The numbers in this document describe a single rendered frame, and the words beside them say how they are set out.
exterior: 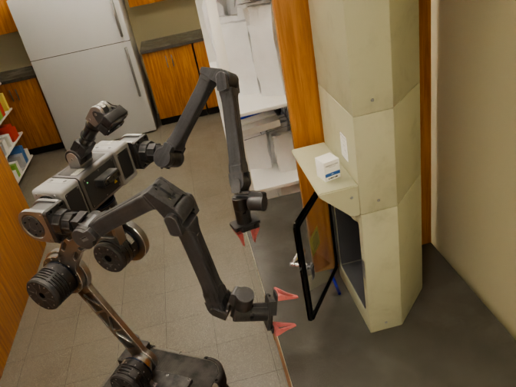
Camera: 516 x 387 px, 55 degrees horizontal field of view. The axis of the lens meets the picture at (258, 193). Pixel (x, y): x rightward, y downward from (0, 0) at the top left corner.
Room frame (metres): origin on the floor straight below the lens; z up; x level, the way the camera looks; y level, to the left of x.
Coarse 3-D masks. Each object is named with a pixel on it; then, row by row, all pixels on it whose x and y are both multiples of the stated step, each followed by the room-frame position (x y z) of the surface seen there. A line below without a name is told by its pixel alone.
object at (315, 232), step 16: (304, 208) 1.31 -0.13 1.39; (320, 208) 1.41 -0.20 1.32; (304, 224) 1.29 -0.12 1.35; (320, 224) 1.40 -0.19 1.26; (304, 240) 1.27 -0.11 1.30; (320, 240) 1.38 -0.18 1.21; (304, 256) 1.26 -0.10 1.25; (320, 256) 1.36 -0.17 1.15; (320, 272) 1.35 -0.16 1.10; (304, 288) 1.23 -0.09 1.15; (320, 288) 1.33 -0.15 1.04
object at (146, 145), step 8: (144, 136) 1.89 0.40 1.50; (136, 144) 1.84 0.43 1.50; (144, 144) 1.84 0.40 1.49; (152, 144) 1.84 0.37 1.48; (160, 144) 1.86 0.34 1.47; (136, 152) 1.84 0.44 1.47; (144, 152) 1.82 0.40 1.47; (152, 152) 1.82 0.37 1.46; (144, 160) 1.84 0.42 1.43; (152, 160) 1.84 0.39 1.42; (144, 168) 1.84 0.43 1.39
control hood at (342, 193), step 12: (324, 144) 1.48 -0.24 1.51; (300, 156) 1.43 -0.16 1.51; (312, 156) 1.42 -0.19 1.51; (312, 168) 1.33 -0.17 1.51; (312, 180) 1.26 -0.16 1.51; (336, 180) 1.23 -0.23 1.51; (348, 180) 1.22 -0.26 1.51; (324, 192) 1.18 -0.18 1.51; (336, 192) 1.18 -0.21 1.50; (348, 192) 1.18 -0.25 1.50; (336, 204) 1.18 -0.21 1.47; (348, 204) 1.18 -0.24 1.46
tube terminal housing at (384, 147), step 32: (320, 96) 1.49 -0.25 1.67; (416, 96) 1.32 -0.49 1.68; (352, 128) 1.19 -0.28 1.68; (384, 128) 1.19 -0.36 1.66; (416, 128) 1.32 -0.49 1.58; (352, 160) 1.22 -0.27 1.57; (384, 160) 1.19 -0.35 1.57; (416, 160) 1.32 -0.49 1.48; (384, 192) 1.19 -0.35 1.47; (416, 192) 1.31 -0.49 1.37; (384, 224) 1.19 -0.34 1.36; (416, 224) 1.31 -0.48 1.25; (384, 256) 1.19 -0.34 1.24; (416, 256) 1.30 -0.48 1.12; (352, 288) 1.34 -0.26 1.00; (384, 288) 1.19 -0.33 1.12; (416, 288) 1.30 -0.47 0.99; (384, 320) 1.19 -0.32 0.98
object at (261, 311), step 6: (270, 300) 1.19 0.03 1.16; (252, 306) 1.20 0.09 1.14; (258, 306) 1.19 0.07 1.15; (264, 306) 1.19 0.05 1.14; (270, 306) 1.18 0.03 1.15; (252, 312) 1.17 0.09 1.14; (258, 312) 1.17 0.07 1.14; (264, 312) 1.18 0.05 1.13; (252, 318) 1.17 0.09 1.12; (258, 318) 1.17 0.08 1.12; (264, 318) 1.17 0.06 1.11; (270, 318) 1.17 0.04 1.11; (270, 324) 1.16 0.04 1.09; (270, 330) 1.15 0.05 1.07
